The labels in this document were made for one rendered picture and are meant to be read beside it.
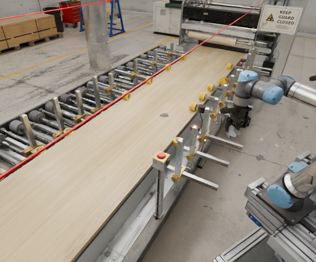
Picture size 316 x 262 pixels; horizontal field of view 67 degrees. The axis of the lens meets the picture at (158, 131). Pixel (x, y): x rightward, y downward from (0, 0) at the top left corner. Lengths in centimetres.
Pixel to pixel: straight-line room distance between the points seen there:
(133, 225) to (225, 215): 118
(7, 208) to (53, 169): 35
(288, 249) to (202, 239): 113
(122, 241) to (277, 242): 88
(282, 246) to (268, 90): 76
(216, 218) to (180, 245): 47
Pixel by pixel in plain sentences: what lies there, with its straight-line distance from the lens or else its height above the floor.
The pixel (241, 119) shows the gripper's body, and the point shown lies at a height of 146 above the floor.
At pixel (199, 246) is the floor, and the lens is 238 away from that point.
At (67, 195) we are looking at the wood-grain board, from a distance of 156.
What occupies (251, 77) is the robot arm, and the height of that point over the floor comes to 166.
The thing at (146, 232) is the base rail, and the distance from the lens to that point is 158.
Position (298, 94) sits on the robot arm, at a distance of 116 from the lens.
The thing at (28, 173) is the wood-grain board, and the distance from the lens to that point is 179.
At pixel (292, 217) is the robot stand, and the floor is 104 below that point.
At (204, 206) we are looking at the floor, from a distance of 263.
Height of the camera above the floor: 206
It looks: 36 degrees down
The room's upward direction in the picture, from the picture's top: 2 degrees clockwise
